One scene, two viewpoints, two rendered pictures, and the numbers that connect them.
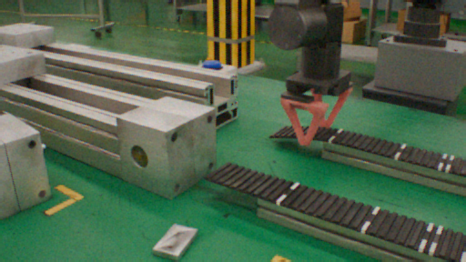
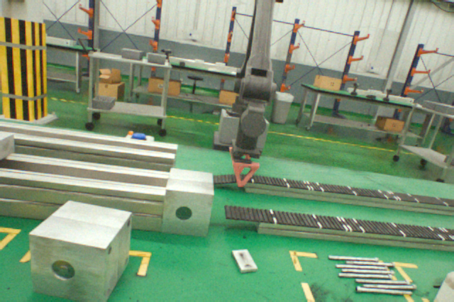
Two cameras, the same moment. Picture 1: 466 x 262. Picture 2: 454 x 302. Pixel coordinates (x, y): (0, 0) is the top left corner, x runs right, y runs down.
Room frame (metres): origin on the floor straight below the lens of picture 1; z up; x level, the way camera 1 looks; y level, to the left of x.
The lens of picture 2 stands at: (0.10, 0.40, 1.13)
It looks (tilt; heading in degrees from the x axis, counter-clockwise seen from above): 18 degrees down; 318
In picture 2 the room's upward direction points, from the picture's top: 10 degrees clockwise
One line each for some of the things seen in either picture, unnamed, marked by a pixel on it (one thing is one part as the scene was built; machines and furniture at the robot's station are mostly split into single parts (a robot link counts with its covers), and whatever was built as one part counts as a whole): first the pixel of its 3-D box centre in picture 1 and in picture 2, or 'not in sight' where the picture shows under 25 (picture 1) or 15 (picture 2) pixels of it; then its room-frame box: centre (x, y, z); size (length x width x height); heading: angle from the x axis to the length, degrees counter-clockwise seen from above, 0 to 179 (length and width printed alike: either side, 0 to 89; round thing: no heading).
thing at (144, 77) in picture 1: (80, 72); (14, 145); (0.95, 0.35, 0.82); 0.80 x 0.10 x 0.09; 56
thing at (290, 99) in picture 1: (309, 113); (242, 168); (0.60, -0.11, 0.85); 0.07 x 0.07 x 0.09; 56
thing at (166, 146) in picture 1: (174, 141); (188, 198); (0.55, 0.08, 0.83); 0.12 x 0.09 x 0.10; 146
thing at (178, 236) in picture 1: (176, 241); (244, 260); (0.38, 0.06, 0.78); 0.05 x 0.03 x 0.01; 160
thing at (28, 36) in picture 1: (20, 41); not in sight; (1.09, 0.56, 0.87); 0.16 x 0.11 x 0.07; 56
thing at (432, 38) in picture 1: (422, 25); (242, 106); (0.99, -0.44, 0.93); 0.12 x 0.09 x 0.08; 63
